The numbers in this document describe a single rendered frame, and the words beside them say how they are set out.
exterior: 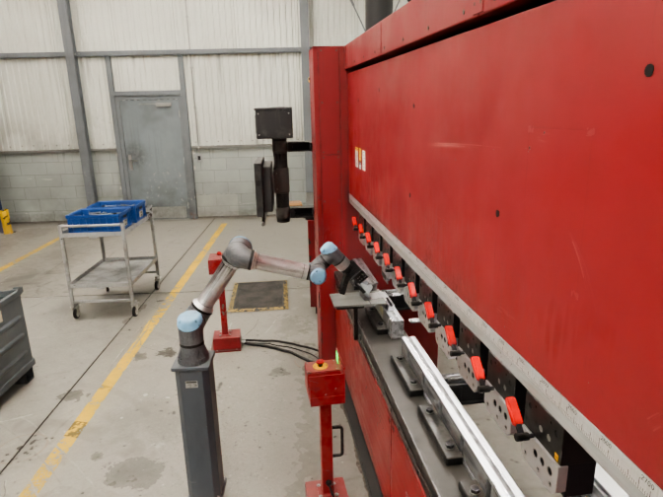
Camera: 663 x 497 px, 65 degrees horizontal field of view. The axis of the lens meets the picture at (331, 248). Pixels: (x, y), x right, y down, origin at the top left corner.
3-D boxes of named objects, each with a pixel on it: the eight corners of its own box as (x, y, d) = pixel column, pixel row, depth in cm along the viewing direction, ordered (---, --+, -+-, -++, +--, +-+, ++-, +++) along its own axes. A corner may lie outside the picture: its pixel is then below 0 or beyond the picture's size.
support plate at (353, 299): (329, 295, 274) (329, 293, 274) (378, 292, 278) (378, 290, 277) (333, 308, 257) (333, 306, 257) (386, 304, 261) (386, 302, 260)
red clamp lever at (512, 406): (504, 395, 117) (518, 440, 112) (521, 394, 118) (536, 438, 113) (501, 398, 119) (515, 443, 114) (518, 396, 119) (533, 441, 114)
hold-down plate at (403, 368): (391, 360, 228) (391, 354, 227) (403, 359, 229) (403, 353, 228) (409, 397, 199) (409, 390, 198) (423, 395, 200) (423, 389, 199)
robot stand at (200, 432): (185, 505, 267) (170, 369, 246) (193, 480, 284) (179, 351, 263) (221, 503, 267) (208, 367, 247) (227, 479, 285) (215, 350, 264)
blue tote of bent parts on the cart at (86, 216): (83, 226, 526) (80, 208, 521) (133, 224, 527) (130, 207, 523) (67, 234, 491) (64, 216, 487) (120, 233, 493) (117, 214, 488)
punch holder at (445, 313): (434, 341, 178) (436, 296, 173) (459, 338, 179) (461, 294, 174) (450, 361, 164) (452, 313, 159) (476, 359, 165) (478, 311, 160)
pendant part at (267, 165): (259, 204, 392) (257, 157, 383) (275, 204, 393) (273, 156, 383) (256, 217, 349) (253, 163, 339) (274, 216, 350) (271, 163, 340)
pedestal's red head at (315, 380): (305, 385, 251) (303, 350, 247) (337, 381, 254) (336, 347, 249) (310, 407, 232) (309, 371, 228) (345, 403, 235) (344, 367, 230)
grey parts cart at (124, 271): (105, 288, 590) (92, 206, 565) (163, 286, 592) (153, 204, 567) (69, 320, 504) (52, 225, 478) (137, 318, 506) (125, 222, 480)
